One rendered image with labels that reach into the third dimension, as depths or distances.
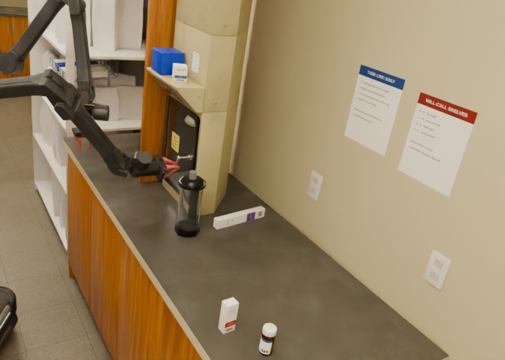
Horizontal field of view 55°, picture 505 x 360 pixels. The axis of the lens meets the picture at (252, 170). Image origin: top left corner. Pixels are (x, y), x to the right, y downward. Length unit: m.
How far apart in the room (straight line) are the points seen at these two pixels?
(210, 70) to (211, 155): 0.36
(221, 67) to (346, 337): 1.06
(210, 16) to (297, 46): 0.44
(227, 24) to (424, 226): 1.00
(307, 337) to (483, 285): 0.55
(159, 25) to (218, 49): 0.38
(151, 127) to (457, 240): 1.38
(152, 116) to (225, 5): 0.67
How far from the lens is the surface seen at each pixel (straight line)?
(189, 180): 1.87
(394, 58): 1.73
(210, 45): 1.86
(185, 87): 1.87
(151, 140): 2.30
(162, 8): 2.16
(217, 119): 1.96
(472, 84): 1.56
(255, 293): 1.72
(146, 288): 1.94
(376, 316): 1.78
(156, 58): 2.04
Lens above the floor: 1.99
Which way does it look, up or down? 23 degrees down
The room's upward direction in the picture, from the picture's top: 9 degrees clockwise
